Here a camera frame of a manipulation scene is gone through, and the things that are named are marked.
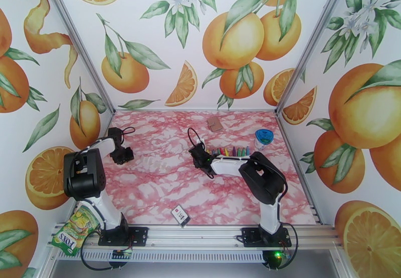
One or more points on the purple marker pen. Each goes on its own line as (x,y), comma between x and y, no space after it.
(233,152)

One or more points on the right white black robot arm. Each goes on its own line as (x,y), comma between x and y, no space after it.
(231,166)

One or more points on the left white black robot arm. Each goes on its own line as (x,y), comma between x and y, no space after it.
(103,145)

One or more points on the brown card wallet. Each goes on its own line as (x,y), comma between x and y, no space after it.
(215,125)

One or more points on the small black white card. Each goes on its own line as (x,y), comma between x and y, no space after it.
(180,216)

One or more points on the clear cup with blue lid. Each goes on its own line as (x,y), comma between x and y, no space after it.
(263,137)

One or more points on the green yellow candy bag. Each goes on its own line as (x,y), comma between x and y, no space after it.
(75,231)

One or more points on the small blue circuit board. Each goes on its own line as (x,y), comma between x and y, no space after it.
(122,254)

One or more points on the black round controller with LED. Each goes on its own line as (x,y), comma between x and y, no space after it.
(274,259)

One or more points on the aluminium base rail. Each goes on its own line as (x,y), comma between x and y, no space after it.
(194,236)

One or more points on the aluminium frame post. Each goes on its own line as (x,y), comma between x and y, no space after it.
(79,42)
(314,42)

